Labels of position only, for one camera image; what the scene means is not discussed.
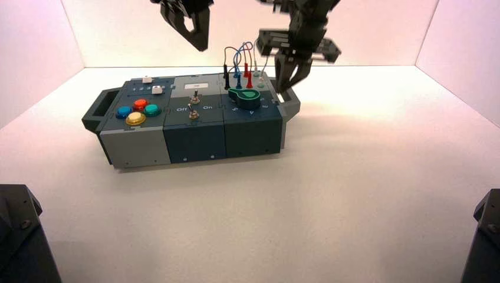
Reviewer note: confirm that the red round push button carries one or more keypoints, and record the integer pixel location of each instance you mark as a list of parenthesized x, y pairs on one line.
[(140, 104)]

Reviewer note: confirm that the green outlined rotary knob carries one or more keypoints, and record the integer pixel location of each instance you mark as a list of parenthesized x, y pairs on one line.
[(246, 99)]

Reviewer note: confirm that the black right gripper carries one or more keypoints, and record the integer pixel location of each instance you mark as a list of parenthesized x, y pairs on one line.
[(308, 39)]

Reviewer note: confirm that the metal toggle switch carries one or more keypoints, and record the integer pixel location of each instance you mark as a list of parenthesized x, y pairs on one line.
[(195, 99), (193, 113)]

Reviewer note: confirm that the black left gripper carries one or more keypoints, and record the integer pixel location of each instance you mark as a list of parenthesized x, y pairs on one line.
[(187, 3)]

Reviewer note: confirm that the yellow round push button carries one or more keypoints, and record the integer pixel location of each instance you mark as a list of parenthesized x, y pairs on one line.
[(135, 118)]

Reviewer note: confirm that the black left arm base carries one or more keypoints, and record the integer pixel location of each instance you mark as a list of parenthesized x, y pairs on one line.
[(23, 242)]

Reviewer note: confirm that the blue grey control box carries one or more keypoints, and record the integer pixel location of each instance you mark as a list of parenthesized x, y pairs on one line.
[(136, 144)]

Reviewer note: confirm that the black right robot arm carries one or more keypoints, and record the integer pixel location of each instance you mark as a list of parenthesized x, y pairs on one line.
[(308, 4)]

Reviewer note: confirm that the blue round push button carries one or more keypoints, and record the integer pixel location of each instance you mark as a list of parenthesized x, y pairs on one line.
[(123, 112)]

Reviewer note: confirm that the white slider knob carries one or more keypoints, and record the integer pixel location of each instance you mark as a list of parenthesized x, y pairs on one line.
[(156, 90), (147, 80)]

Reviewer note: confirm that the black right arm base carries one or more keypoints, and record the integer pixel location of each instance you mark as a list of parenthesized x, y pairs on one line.
[(484, 246)]

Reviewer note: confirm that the green round push button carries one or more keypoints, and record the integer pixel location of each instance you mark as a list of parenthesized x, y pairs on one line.
[(152, 110)]

